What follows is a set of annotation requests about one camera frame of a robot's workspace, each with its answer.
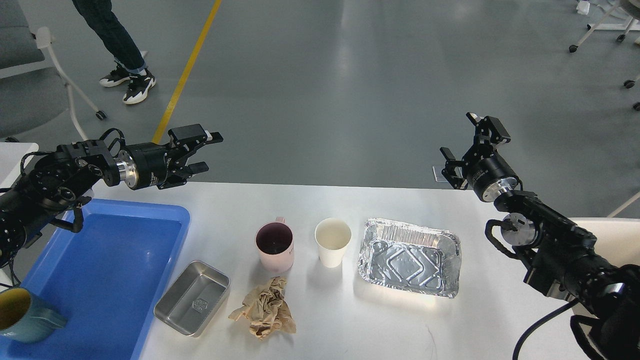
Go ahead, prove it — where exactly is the white bin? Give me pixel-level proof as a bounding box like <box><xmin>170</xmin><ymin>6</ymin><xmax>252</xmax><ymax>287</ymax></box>
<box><xmin>571</xmin><ymin>218</ymin><xmax>640</xmax><ymax>267</ymax></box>

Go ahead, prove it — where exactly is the grey office chair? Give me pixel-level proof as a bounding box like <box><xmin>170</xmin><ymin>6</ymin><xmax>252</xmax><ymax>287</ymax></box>
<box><xmin>0</xmin><ymin>0</ymin><xmax>107</xmax><ymax>141</ymax></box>

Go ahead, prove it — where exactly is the clear plastic piece on floor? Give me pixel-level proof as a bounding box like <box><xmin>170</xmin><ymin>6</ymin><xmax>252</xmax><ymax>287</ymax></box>
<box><xmin>432</xmin><ymin>165</ymin><xmax>449</xmax><ymax>183</ymax></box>

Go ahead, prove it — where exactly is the person in jeans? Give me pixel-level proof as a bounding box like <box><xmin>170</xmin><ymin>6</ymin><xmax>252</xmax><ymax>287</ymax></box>
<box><xmin>71</xmin><ymin>0</ymin><xmax>156</xmax><ymax>105</ymax></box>

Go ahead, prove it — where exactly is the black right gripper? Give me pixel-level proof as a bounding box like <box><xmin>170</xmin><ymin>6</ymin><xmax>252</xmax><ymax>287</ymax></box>
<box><xmin>439</xmin><ymin>112</ymin><xmax>521</xmax><ymax>203</ymax></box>

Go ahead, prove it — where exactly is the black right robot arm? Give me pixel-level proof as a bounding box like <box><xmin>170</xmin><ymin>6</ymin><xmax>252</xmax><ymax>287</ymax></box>
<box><xmin>440</xmin><ymin>112</ymin><xmax>640</xmax><ymax>360</ymax></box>

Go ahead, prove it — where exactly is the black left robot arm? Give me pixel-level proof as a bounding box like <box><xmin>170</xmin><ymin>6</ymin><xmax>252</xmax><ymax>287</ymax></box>
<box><xmin>0</xmin><ymin>124</ymin><xmax>224</xmax><ymax>269</ymax></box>

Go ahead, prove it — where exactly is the white side table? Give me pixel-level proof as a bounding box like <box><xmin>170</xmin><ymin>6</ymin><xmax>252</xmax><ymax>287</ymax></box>
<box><xmin>0</xmin><ymin>142</ymin><xmax>39</xmax><ymax>189</ymax></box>

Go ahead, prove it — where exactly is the white chair base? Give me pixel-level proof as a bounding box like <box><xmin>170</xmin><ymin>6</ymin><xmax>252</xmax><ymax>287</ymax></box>
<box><xmin>568</xmin><ymin>0</ymin><xmax>640</xmax><ymax>111</ymax></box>

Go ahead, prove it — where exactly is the crumpled brown paper napkin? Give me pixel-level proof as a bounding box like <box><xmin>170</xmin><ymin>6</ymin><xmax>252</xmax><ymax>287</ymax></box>
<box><xmin>227</xmin><ymin>276</ymin><xmax>297</xmax><ymax>341</ymax></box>

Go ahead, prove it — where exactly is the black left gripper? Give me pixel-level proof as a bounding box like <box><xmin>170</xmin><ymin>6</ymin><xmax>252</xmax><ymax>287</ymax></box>
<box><xmin>116</xmin><ymin>124</ymin><xmax>224</xmax><ymax>191</ymax></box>

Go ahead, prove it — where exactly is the teal ceramic mug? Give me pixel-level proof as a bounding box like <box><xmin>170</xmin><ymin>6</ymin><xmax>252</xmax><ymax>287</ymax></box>
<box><xmin>0</xmin><ymin>287</ymin><xmax>67</xmax><ymax>344</ymax></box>

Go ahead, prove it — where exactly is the white paper cup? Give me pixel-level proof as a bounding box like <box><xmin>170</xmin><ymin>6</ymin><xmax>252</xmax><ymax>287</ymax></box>
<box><xmin>314</xmin><ymin>218</ymin><xmax>352</xmax><ymax>268</ymax></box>

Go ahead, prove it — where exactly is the blue plastic tray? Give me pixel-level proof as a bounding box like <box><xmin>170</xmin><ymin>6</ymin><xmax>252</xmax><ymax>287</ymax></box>
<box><xmin>1</xmin><ymin>199</ymin><xmax>191</xmax><ymax>360</ymax></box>

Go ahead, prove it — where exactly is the stainless steel rectangular tin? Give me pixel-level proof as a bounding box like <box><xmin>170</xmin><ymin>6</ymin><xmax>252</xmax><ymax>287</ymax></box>
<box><xmin>153</xmin><ymin>260</ymin><xmax>231</xmax><ymax>338</ymax></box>

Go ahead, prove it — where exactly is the aluminium foil tray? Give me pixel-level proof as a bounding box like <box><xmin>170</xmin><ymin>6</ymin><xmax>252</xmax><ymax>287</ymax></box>
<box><xmin>357</xmin><ymin>218</ymin><xmax>462</xmax><ymax>299</ymax></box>

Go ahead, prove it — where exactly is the pink ribbed mug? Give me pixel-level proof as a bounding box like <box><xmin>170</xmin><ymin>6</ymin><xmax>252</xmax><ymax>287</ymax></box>
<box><xmin>254</xmin><ymin>216</ymin><xmax>295</xmax><ymax>274</ymax></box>

